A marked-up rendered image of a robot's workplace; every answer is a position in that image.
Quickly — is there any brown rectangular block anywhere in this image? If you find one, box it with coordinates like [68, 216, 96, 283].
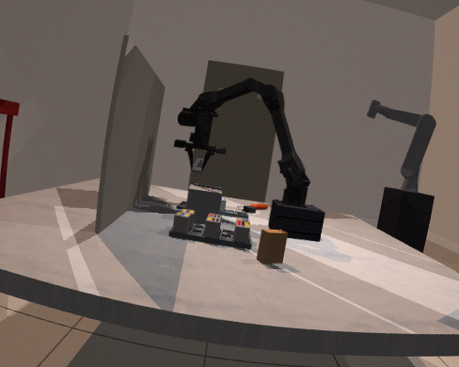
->
[256, 229, 288, 263]

